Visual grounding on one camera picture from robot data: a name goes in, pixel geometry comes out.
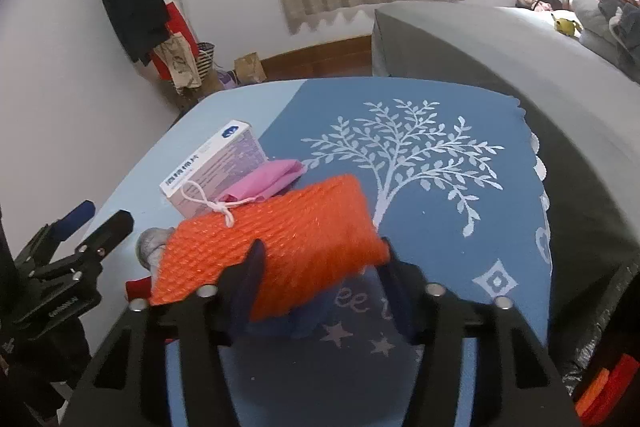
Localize pink face mask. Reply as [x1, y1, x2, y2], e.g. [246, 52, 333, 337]
[179, 158, 307, 229]

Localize large orange foam net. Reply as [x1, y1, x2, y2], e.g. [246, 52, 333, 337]
[151, 174, 390, 322]

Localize brown paper bag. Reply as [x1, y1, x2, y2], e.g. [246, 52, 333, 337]
[234, 52, 267, 86]

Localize beige tote bag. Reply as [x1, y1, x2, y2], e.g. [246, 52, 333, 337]
[153, 32, 202, 94]

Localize pink black bag on bed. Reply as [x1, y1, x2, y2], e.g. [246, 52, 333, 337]
[515, 0, 563, 12]

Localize blue plastic bag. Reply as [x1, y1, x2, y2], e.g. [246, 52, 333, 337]
[246, 267, 373, 339]

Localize blue tree print tablecloth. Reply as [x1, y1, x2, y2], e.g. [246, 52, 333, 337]
[100, 78, 551, 426]

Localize red plastic bag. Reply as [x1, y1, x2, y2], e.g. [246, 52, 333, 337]
[125, 275, 153, 303]

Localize red hanging bag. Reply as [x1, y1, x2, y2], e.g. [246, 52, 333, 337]
[150, 0, 202, 80]

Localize white medicine box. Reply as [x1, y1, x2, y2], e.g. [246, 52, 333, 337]
[160, 119, 267, 219]

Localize black trash bin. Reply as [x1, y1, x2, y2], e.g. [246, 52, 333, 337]
[561, 259, 639, 426]

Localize grey tissue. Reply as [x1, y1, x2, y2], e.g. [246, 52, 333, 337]
[136, 228, 175, 272]

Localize grey folded pillows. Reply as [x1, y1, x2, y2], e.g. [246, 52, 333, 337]
[570, 0, 639, 82]

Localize dark grey blanket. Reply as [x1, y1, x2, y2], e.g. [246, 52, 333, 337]
[599, 0, 639, 60]

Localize bed with grey sheet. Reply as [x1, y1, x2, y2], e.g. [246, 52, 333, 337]
[373, 1, 639, 291]

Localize black hanging coat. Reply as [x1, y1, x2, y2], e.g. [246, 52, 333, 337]
[102, 0, 169, 66]

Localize yellow plush toy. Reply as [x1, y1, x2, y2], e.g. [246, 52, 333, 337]
[551, 13, 582, 38]

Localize striped basket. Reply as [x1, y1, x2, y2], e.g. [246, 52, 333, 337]
[195, 42, 215, 79]

